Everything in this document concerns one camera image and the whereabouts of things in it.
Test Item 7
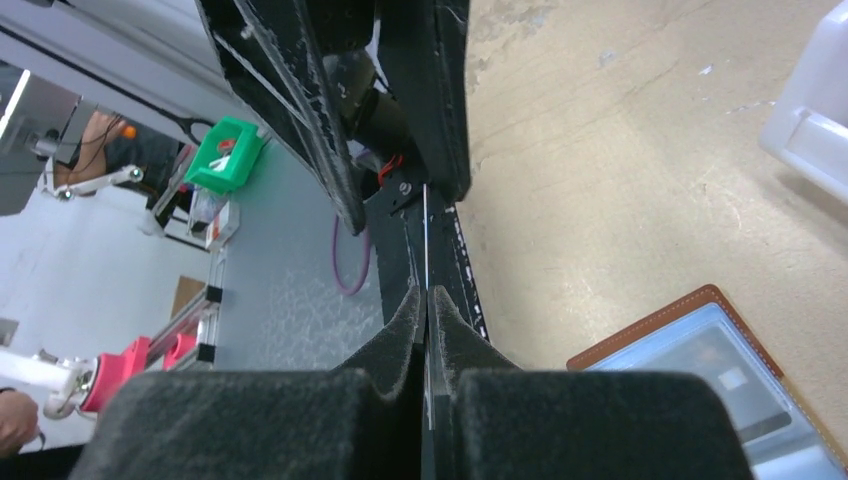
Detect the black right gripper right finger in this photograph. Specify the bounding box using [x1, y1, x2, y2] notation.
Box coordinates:
[427, 285, 517, 479]

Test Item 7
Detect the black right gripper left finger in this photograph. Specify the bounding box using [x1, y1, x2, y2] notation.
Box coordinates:
[335, 286, 426, 479]

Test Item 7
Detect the brown leather card holder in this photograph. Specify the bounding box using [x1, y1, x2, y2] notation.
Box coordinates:
[566, 284, 847, 479]

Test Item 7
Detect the background person hand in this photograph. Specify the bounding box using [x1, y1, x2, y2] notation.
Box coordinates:
[1, 388, 39, 458]

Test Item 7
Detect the green background bin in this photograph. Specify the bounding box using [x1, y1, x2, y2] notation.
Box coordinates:
[184, 117, 263, 195]

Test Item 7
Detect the pink background clamp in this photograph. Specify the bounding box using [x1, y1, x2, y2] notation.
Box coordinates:
[78, 333, 197, 414]

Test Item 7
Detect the white plastic bin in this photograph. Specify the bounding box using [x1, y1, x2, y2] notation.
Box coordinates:
[759, 1, 847, 203]

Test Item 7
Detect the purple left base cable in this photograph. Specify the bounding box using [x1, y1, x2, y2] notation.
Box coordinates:
[331, 211, 372, 297]

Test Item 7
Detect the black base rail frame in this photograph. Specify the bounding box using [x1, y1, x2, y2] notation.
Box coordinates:
[197, 1, 486, 334]

